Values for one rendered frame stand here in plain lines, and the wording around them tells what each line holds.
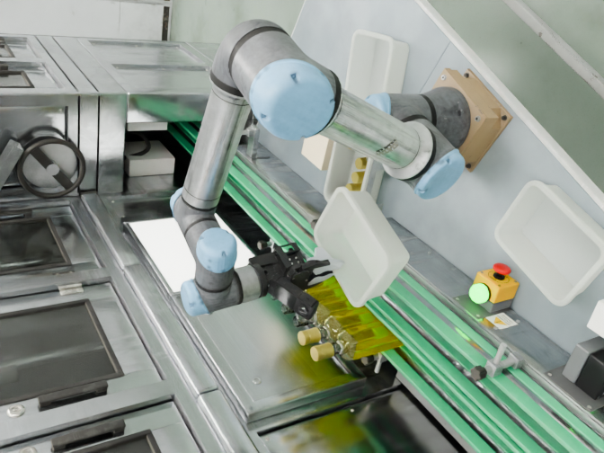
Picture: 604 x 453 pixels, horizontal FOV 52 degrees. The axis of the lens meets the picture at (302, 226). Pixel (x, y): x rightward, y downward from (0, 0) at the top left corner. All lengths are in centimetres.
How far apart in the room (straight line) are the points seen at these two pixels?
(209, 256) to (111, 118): 114
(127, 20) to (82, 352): 374
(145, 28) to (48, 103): 306
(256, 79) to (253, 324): 90
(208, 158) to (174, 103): 112
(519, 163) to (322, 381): 69
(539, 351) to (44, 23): 421
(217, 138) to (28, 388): 75
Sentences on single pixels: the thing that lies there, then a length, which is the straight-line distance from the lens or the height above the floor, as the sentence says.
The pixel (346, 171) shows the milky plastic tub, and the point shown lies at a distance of 186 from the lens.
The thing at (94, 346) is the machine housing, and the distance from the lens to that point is 165.
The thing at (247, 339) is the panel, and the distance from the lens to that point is 164.
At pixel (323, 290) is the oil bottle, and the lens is 160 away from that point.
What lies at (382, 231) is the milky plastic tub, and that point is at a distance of 128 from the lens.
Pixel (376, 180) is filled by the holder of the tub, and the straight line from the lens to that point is 173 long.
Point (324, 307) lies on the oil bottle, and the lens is 153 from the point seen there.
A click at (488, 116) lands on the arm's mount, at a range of 141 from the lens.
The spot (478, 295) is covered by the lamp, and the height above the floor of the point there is 85.
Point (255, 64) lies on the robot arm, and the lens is 94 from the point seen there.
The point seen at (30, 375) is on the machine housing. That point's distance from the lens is 159.
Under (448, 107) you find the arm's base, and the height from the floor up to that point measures 89.
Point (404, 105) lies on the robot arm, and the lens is 132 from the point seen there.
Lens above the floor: 190
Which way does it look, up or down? 32 degrees down
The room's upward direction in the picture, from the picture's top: 98 degrees counter-clockwise
